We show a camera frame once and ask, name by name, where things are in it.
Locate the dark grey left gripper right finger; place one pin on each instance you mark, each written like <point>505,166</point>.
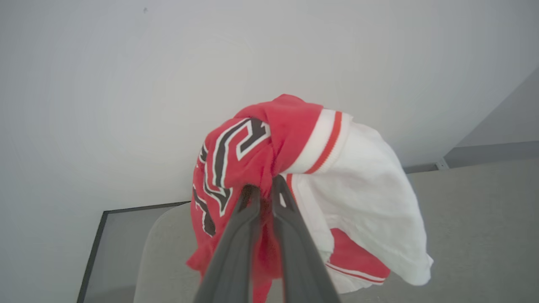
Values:
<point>299,261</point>

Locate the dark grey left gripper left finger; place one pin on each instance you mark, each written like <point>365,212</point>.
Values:
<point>231,261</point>

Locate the red and white jersey garment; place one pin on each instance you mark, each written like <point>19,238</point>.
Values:
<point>370,189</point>

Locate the black-framed grey panel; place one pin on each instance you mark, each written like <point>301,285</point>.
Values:
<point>113,252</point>

